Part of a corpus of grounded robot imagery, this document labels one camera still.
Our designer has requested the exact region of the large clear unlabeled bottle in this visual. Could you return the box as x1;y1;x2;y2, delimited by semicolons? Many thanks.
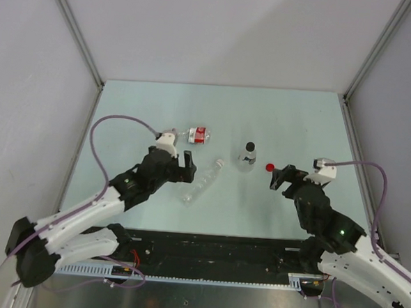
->
180;159;224;206

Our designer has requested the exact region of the small clear blue-label bottle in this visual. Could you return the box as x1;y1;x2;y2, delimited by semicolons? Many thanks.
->
235;145;257;173

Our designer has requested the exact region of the black bottle cap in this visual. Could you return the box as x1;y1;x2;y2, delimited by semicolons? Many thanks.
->
246;142;255;152

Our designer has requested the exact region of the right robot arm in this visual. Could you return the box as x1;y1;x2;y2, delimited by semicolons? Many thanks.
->
270;159;411;308

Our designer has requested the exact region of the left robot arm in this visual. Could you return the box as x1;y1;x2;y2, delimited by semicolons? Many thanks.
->
5;146;197;288

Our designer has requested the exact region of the red bottle cap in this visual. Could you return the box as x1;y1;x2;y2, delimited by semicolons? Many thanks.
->
265;164;275;172

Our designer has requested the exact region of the clear red-label bottle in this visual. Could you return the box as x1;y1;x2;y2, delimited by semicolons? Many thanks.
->
176;126;211;145

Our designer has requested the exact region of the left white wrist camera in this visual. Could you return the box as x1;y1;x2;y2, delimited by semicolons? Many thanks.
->
155;129;178;157

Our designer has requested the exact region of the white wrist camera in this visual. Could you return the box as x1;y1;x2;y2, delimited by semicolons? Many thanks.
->
155;129;178;157
304;157;337;185

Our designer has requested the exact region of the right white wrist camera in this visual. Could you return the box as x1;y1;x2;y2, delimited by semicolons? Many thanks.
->
304;157;337;185

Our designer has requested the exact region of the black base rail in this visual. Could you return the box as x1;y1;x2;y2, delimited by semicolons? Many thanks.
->
112;229;320;284

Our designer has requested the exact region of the grey slotted cable duct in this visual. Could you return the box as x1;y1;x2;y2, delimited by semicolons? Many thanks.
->
54;261;302;292

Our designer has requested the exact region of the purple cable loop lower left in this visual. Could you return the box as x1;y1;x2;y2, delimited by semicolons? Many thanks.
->
40;252;148;298

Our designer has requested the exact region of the purple cable loop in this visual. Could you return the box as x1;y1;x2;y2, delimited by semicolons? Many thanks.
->
307;275;356;308
40;252;148;298

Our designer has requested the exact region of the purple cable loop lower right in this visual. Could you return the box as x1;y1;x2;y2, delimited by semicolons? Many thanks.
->
307;275;356;308

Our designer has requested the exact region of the right aluminium frame post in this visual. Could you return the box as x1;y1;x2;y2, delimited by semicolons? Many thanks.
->
342;0;411;102

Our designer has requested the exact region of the aluminium frame post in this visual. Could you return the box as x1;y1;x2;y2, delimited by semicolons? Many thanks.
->
55;0;104;89
342;0;411;102

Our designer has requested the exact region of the left aluminium frame post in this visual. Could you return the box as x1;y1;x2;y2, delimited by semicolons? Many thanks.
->
55;0;104;89

